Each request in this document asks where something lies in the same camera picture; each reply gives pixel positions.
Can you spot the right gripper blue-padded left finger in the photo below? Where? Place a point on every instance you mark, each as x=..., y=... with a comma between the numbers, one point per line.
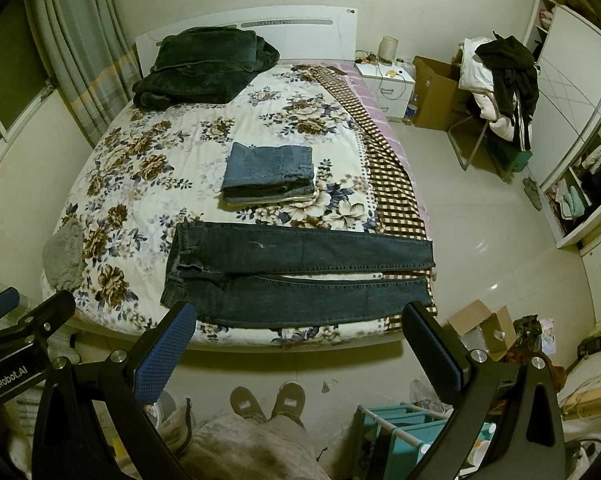
x=69, y=442

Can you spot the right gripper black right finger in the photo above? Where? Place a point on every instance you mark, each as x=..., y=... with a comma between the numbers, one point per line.
x=528, y=442

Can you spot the dark blue jeans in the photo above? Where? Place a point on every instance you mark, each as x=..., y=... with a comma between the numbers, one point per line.
x=257, y=276

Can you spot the grey cloth on bed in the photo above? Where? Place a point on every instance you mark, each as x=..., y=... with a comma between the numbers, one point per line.
x=63, y=257

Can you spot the small open cardboard box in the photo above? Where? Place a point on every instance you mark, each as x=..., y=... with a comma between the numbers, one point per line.
x=479, y=328

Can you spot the teal storage rack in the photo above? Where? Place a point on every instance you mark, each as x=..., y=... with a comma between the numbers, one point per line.
x=392, y=440

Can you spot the person's left slipper foot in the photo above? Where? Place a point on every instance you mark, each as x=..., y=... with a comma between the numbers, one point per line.
x=244, y=404

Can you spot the person's slipper foot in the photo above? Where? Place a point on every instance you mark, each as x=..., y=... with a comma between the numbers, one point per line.
x=290, y=402
x=244, y=404

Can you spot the person's right slipper foot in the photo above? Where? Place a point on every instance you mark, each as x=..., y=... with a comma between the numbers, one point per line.
x=290, y=402

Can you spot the floral white bed blanket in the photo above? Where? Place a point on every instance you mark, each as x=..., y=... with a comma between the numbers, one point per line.
x=153, y=170

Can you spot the brown checkered blanket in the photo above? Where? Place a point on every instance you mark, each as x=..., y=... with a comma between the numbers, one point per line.
x=396, y=203

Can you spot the stack of folded jeans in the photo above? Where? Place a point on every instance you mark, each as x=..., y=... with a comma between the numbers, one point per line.
x=268, y=174

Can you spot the grey-green window curtain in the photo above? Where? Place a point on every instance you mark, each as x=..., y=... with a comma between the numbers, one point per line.
x=89, y=56

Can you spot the dark green folded blanket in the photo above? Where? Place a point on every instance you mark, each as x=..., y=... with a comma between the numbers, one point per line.
x=204, y=65

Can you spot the large cardboard box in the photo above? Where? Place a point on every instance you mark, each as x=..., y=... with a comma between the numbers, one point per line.
x=439, y=100

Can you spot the chair piled with clothes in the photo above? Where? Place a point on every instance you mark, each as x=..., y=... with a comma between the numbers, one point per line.
x=500, y=76

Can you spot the white bedside cabinet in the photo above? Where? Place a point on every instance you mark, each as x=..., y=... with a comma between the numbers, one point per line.
x=391, y=85

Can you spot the pink striped bed sheet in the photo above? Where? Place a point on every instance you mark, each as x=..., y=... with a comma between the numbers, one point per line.
x=358, y=86

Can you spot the white roll on cabinet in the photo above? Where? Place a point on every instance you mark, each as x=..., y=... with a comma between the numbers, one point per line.
x=387, y=50

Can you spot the white bed headboard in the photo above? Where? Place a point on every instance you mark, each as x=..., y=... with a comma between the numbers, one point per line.
x=297, y=32

